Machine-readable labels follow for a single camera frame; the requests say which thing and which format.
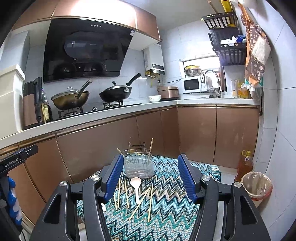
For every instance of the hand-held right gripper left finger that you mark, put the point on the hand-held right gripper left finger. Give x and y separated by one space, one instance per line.
114 178

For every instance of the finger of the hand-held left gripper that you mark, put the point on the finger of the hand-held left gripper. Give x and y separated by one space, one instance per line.
20 156

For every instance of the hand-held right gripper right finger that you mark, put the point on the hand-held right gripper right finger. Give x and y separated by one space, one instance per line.
188 178

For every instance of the white ceramic spoon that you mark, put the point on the white ceramic spoon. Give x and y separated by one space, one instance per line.
135 183
104 207

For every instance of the clear plastic utensil holder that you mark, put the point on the clear plastic utensil holder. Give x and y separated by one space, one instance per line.
138 169

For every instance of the person's left hand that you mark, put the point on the person's left hand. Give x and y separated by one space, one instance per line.
11 192

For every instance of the zigzag patterned cloth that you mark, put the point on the zigzag patterned cloth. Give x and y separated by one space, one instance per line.
166 208

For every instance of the brown lower kitchen cabinets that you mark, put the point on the brown lower kitchen cabinets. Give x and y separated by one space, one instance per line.
196 132

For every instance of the dark sauce bottle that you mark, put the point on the dark sauce bottle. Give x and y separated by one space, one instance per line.
47 113

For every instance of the brown electric kettle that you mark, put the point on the brown electric kettle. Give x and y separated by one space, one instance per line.
30 104

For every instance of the large cooking oil bottle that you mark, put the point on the large cooking oil bottle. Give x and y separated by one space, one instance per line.
242 166

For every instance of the white appliance box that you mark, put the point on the white appliance box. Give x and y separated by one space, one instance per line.
9 99

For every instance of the beige trash bin with bag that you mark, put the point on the beige trash bin with bag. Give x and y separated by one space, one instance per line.
256 185

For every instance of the black gas stove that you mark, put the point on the black gas stove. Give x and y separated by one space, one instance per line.
97 109

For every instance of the bronze wok with glass lid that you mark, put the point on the bronze wok with glass lid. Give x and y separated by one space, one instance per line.
69 97

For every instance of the black wok with lid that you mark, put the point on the black wok with lid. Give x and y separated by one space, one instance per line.
115 92

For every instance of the white bowl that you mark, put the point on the white bowl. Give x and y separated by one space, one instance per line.
154 98

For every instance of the brown rice cooker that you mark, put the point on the brown rice cooker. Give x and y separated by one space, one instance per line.
167 92

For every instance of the white microwave oven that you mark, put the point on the white microwave oven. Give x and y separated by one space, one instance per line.
192 84

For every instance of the yellow food packets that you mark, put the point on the yellow food packets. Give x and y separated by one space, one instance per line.
242 92

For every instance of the steel kitchen faucet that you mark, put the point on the steel kitchen faucet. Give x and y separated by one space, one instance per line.
216 78

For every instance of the steel basin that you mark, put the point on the steel basin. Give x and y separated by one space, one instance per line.
193 72

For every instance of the kitchen window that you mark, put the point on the kitchen window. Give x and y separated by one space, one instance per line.
208 62

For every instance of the black range hood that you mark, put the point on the black range hood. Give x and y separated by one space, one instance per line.
87 51

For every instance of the white water heater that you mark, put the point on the white water heater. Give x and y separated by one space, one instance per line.
153 58

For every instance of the floral hanging apron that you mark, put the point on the floral hanging apron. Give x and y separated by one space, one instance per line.
254 53

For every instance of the white rag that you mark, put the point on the white rag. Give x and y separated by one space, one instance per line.
229 41

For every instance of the blue cloth item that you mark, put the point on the blue cloth item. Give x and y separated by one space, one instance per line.
241 39

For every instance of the wooden rolling pin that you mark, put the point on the wooden rolling pin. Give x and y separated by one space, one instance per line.
211 7

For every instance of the yellow roll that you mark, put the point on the yellow roll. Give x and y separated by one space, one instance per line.
226 5

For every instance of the black wall rack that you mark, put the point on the black wall rack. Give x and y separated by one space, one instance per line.
222 34

